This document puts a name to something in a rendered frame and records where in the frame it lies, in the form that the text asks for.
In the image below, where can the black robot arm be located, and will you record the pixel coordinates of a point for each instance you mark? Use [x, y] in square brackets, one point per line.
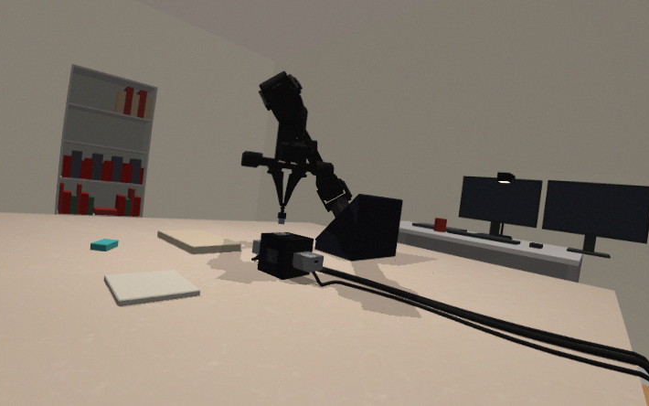
[281, 95]

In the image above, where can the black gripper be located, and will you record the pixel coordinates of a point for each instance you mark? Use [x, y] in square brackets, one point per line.
[317, 168]

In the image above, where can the teal flat block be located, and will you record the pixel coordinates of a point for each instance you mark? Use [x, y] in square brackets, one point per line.
[103, 245]

